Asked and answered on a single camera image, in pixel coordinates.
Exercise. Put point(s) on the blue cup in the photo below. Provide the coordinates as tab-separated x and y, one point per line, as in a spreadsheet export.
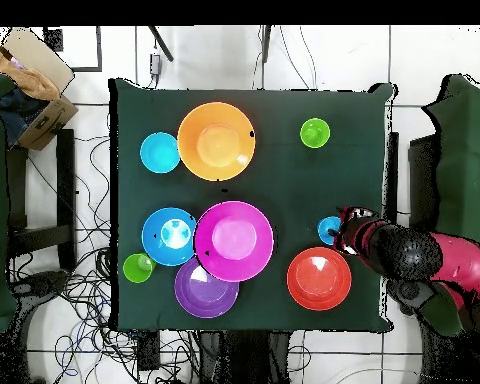
324	224

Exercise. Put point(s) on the large red bowl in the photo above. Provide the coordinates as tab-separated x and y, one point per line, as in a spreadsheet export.
319	278

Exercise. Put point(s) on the large pink bowl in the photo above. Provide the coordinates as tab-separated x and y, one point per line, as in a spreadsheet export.
234	241

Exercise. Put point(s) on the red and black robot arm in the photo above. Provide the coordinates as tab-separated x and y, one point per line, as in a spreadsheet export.
412	252

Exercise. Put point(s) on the dark green table cloth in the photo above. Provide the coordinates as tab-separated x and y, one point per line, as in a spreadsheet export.
304	180

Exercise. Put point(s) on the black side furniture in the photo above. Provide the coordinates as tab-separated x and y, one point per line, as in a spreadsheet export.
424	180

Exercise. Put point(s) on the green cup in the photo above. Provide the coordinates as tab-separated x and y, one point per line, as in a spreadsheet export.
315	133
136	270

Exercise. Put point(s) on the purple bowl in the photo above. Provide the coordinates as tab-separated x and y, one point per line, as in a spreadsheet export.
204	298

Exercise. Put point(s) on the large orange bowl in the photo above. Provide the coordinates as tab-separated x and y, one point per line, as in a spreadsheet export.
216	142

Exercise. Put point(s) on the medium blue bowl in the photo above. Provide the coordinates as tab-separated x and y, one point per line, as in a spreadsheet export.
152	240

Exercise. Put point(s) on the small light blue bowl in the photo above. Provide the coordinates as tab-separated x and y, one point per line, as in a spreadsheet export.
160	152

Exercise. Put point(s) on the black tripod leg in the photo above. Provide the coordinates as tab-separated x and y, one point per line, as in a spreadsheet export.
266	44
162	44

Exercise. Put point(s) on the grey power adapter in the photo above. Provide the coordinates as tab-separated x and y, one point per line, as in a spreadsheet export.
155	64

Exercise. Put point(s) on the cardboard box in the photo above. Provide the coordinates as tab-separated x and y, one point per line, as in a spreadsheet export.
44	120

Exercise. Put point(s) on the brown cloth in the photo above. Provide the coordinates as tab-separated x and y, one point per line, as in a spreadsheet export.
32	80

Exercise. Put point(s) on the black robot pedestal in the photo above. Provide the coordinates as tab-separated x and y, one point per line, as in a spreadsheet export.
244	360

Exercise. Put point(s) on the black stool frame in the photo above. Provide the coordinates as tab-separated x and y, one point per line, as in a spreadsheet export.
66	180

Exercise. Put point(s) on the black square frame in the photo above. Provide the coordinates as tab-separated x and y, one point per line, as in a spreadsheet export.
99	52

